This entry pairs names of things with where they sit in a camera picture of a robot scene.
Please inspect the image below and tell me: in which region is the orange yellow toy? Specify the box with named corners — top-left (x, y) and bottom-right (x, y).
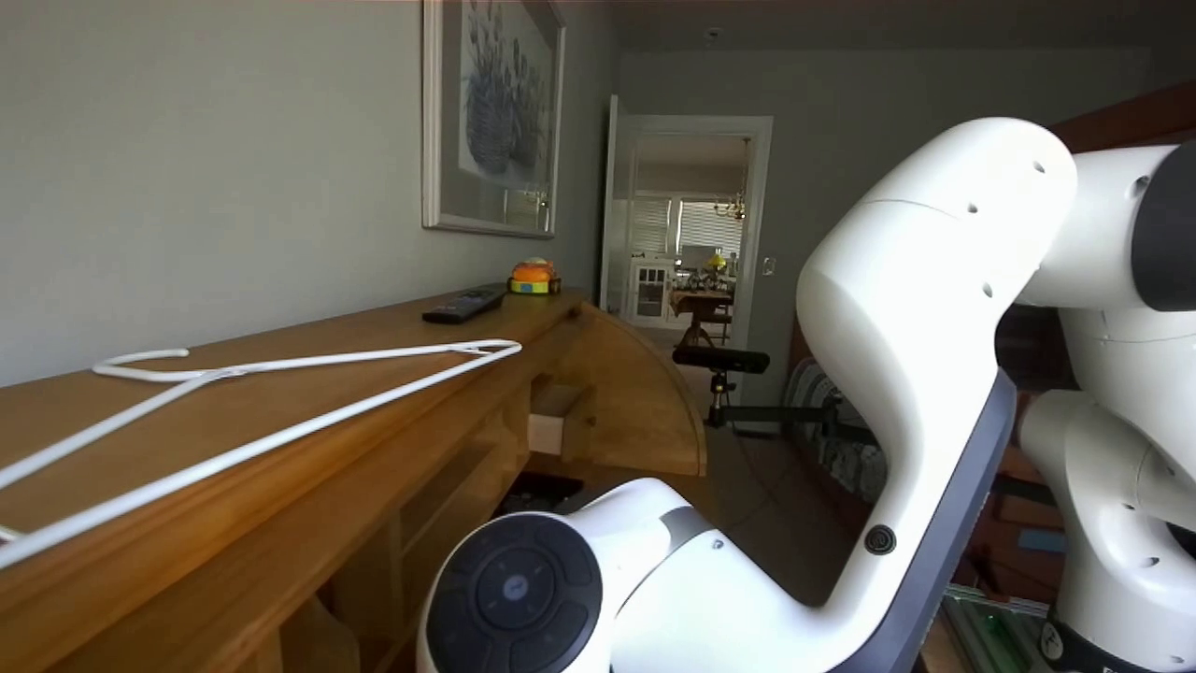
top-left (507, 258), bottom-right (562, 295)

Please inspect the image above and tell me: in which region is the small wooden desk drawer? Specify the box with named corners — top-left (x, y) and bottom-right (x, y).
top-left (527, 382), bottom-right (589, 456)

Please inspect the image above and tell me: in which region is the black remote control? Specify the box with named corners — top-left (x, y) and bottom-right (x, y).
top-left (428, 282), bottom-right (504, 326)

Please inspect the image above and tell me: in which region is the wooden roll-top desk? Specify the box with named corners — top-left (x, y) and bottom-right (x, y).
top-left (0, 295), bottom-right (707, 673)

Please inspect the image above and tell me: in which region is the green circuit board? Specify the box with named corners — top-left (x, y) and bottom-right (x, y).
top-left (941, 588), bottom-right (1050, 673)

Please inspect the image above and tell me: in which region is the framed wall picture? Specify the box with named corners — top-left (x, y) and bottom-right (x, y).
top-left (420, 0), bottom-right (570, 238)

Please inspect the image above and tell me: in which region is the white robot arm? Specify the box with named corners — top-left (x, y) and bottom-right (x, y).
top-left (420, 115), bottom-right (1196, 673)

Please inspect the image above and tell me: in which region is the white plastic clothes hanger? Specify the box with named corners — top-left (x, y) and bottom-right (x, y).
top-left (0, 339), bottom-right (522, 567)

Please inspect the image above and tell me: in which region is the black camera on boom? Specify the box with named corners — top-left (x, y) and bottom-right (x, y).
top-left (674, 345), bottom-right (770, 375)

